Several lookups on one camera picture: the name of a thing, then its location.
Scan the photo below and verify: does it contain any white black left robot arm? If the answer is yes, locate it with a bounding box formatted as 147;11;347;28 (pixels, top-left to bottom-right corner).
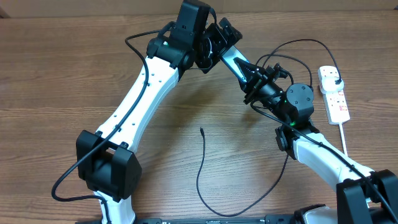
76;1;242;223

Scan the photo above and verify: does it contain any white power strip cord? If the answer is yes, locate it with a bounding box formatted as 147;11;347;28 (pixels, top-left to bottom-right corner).
338;123;349;161

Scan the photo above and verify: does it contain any white power strip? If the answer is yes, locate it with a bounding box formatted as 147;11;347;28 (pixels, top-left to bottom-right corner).
317;65;350;125

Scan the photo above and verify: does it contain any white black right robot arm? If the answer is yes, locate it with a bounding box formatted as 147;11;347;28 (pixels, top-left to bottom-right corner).
233;57;397;223

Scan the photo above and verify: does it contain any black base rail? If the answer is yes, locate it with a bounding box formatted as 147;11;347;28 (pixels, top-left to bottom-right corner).
133;214;296;224

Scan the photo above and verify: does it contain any black charger cable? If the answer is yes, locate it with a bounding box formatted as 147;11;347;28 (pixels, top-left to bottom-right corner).
196;39;343;218

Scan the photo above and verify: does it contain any blue screen smartphone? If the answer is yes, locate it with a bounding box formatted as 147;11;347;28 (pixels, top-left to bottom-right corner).
221;45;248;83

